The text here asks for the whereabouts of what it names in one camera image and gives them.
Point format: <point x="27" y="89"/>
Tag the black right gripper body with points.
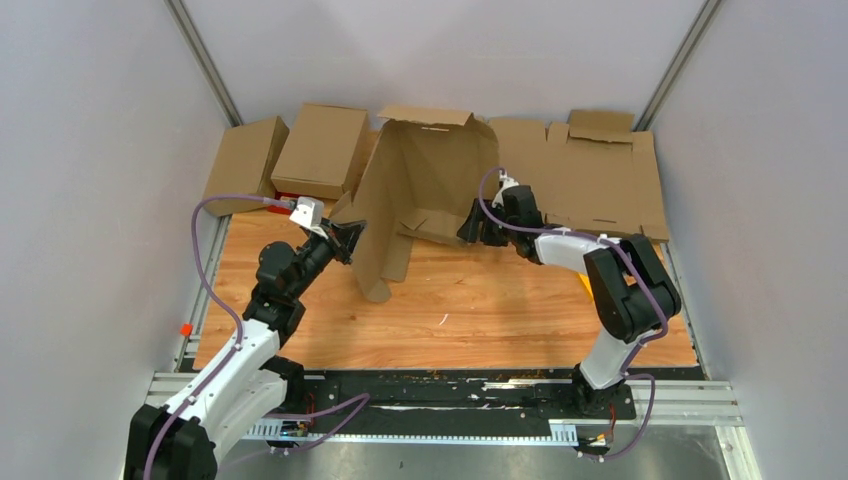
<point x="508" y="234"/>

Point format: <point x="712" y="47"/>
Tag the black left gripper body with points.
<point x="328" y="247"/>

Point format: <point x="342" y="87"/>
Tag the brown cardboard box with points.
<point x="421" y="179"/>

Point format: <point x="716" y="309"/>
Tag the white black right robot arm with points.
<point x="633" y="294"/>

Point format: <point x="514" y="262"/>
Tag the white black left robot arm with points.
<point x="190" y="434"/>

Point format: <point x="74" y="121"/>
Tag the folded cardboard box right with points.
<point x="323" y="152"/>

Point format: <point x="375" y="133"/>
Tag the folded cardboard box left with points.
<point x="246" y="157"/>

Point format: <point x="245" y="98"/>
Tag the red card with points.
<point x="282" y="204"/>

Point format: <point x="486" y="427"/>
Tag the stack of flat cardboard sheets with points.
<point x="592" y="172"/>

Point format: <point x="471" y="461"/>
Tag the yellow plastic triangle tool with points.
<point x="586" y="284"/>

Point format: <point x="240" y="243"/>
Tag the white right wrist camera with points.
<point x="505" y="182"/>

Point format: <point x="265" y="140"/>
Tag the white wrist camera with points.
<point x="505" y="182"/>
<point x="308" y="214"/>

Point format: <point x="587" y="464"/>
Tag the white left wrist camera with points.
<point x="308" y="214"/>

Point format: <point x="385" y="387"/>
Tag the black metal base rail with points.
<point x="496" y="408"/>

